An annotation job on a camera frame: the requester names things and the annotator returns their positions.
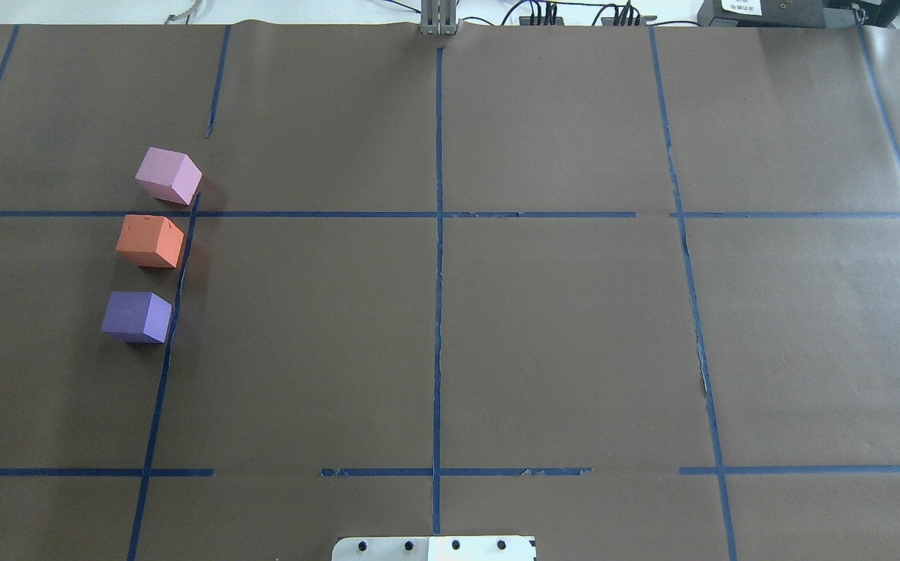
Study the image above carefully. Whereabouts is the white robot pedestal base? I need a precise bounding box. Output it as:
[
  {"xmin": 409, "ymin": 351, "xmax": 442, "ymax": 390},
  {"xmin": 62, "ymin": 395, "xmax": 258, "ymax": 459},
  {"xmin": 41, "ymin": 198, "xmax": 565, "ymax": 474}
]
[{"xmin": 331, "ymin": 535, "xmax": 538, "ymax": 560}]

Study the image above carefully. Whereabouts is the black power strip left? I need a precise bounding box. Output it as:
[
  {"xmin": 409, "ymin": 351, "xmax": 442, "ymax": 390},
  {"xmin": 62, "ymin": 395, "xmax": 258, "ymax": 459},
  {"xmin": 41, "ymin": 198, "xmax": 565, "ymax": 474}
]
[{"xmin": 520, "ymin": 14, "xmax": 565, "ymax": 27}]

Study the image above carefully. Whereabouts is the black computer box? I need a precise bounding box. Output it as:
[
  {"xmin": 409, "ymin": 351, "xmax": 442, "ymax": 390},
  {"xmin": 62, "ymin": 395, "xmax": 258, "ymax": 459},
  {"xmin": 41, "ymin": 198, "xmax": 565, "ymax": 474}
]
[{"xmin": 696, "ymin": 0, "xmax": 900, "ymax": 29}]

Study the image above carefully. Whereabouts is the black power strip right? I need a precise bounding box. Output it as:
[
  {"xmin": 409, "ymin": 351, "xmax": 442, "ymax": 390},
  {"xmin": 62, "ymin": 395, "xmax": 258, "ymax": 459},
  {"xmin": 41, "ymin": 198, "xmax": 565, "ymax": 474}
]
[{"xmin": 597, "ymin": 16, "xmax": 657, "ymax": 27}]

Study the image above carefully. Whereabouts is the purple foam cube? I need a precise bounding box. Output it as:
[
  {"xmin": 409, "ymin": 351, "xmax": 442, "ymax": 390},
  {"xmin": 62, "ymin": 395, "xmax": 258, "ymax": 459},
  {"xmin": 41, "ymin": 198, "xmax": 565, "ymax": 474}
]
[{"xmin": 100, "ymin": 291, "xmax": 173, "ymax": 344}]

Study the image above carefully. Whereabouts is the black power strip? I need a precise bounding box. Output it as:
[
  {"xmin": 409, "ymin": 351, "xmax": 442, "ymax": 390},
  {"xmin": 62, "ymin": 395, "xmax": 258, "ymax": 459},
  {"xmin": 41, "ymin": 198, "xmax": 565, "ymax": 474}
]
[
  {"xmin": 520, "ymin": 14, "xmax": 565, "ymax": 27},
  {"xmin": 597, "ymin": 16, "xmax": 657, "ymax": 27}
]

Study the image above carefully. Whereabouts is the aluminium frame post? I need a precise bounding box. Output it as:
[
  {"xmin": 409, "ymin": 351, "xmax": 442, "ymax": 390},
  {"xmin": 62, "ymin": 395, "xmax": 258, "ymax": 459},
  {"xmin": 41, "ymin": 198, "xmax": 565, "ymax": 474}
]
[{"xmin": 420, "ymin": 0, "xmax": 459, "ymax": 36}]

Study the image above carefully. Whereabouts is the orange foam cube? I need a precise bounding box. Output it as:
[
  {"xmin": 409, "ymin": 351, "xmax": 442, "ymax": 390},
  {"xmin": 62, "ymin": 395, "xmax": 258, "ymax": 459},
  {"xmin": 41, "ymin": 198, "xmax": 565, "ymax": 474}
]
[{"xmin": 115, "ymin": 214, "xmax": 185, "ymax": 269}]

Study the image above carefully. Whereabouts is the pink foam cube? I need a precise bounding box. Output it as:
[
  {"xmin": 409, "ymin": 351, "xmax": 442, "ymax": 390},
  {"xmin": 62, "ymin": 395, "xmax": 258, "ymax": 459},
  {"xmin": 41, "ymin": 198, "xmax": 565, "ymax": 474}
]
[{"xmin": 135, "ymin": 146, "xmax": 203, "ymax": 206}]

